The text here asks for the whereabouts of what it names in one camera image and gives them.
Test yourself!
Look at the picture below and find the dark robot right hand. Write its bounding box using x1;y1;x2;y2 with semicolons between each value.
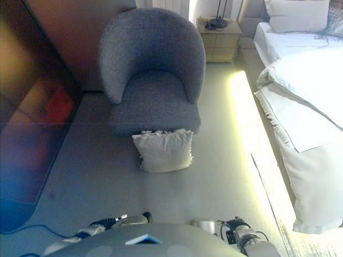
217;216;249;229

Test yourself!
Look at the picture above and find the thin dark floor cable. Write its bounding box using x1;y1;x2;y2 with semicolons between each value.
16;223;81;240

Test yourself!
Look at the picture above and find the beige upholstered bed frame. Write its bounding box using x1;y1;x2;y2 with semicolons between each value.
227;0;298;233

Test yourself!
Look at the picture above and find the grey robot torso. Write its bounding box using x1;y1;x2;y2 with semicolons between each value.
53;223;249;257

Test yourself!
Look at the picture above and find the white bed pillow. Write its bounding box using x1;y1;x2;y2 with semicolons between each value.
264;0;331;34

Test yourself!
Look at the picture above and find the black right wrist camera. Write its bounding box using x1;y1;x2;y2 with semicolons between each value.
224;228;236;245

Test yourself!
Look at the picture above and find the white fringed cushion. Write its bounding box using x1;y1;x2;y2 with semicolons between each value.
131;128;195;173

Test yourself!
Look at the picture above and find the white radiator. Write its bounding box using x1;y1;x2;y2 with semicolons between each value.
165;0;190;14

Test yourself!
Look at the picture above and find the white mattress sheet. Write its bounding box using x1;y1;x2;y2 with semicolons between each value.
253;21;343;67

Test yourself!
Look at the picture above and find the dark reflective wall panel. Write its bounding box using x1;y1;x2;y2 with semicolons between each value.
0;0;81;233

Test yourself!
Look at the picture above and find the grey fringed throw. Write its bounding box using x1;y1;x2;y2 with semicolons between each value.
314;6;343;49

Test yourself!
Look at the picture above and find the white folded duvet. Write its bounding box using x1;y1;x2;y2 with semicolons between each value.
256;49;343;131

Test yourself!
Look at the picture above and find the beige wooden nightstand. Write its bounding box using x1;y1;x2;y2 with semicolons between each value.
196;17;243;64

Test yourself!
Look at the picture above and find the grey fabric armchair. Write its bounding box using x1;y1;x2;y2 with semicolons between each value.
98;7;206;136

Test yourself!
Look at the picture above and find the dark robot left hand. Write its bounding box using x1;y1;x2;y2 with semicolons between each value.
91;213;128;230

